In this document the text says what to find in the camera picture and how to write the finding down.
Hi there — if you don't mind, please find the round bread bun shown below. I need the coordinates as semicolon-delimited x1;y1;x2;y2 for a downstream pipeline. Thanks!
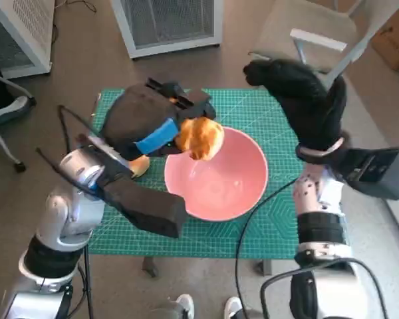
128;155;151;179

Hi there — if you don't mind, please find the cardboard box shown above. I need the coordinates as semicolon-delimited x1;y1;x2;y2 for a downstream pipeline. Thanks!
370;9;399;71

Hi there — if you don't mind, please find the black gloved right hand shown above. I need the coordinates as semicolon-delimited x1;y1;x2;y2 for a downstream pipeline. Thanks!
242;58;348;152

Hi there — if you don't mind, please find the black left wrist cable loop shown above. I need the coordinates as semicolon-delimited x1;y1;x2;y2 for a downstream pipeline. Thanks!
36;148;94;200
59;104;104;147

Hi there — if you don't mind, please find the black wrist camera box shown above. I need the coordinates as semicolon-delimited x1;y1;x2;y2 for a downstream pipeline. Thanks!
332;146;399;200
94;159;186;239

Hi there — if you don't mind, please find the black looped right arm cable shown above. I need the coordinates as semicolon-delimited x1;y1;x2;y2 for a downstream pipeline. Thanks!
259;257;388;319

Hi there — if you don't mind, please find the rectangular glazed pastry bread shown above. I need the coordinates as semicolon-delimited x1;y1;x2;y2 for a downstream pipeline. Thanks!
175;116;225;161

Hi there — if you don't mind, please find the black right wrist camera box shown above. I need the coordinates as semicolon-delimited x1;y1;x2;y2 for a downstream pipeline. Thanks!
332;146;399;200

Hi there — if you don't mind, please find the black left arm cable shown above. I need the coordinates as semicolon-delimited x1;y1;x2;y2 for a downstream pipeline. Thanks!
78;247;94;319

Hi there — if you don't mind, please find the grey office chair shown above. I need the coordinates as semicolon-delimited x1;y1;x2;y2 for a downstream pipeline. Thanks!
0;69;37;173

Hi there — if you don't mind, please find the beige office chair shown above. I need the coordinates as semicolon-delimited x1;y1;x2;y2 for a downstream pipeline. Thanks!
247;0;399;84

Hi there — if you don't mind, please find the person's foot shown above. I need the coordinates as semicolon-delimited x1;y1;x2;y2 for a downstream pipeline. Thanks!
168;294;196;319
224;296;244;319

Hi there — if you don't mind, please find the long black robot cable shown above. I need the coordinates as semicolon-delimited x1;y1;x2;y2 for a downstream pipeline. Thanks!
235;178;300;319

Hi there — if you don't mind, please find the white perforated cabinet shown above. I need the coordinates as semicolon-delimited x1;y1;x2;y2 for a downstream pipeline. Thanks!
0;0;56;80
110;0;223;60

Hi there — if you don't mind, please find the pink bowl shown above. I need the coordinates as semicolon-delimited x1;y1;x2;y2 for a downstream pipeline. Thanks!
164;126;269;223

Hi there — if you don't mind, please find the black left hand blue tape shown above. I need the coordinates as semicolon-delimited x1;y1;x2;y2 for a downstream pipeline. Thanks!
101;78;217;160

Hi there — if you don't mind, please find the dark table leg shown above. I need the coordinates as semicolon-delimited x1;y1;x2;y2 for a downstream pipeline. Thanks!
142;257;159;279
257;259;273;276

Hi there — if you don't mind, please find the green cutting mat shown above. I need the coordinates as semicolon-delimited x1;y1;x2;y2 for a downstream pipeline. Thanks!
88;88;315;260

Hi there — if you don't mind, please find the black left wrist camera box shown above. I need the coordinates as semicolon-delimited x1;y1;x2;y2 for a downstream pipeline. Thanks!
94;159;186;239

